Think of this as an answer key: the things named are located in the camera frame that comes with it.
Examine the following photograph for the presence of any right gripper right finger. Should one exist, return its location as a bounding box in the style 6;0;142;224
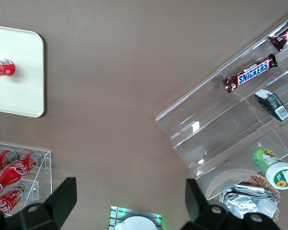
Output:
182;178;281;230

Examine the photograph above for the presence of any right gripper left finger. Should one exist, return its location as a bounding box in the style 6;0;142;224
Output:
0;176;77;230

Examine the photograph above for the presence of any light wicker basket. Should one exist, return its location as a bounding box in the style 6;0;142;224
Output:
205;167;283;222

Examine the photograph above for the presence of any cream plastic tray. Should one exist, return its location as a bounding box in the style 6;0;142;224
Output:
0;24;45;118

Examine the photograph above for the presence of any clear acrylic bottle rack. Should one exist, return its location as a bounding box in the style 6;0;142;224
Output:
0;140;52;216

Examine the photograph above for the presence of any red cola bottle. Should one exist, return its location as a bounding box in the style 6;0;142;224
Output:
0;183;30;216
0;151;43;199
0;149;19;178

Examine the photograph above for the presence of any silver foil snack bag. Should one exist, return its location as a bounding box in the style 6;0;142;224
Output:
219;189;279;220
232;184;280;203

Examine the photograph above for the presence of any clear acrylic stepped display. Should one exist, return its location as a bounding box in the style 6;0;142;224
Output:
155;9;288;204

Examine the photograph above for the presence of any green white capped bottle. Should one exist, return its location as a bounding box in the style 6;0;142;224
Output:
252;148;288;192

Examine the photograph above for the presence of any small black-white snack box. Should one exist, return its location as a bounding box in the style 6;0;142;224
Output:
254;89;288;121

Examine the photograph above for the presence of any brown table covering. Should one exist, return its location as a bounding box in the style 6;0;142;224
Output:
0;0;288;230

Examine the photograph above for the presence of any Snickers chocolate bar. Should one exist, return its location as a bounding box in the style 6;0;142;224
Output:
222;53;278;94
268;21;288;52

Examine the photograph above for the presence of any red white lidded cup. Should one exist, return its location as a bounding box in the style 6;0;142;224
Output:
0;57;16;79

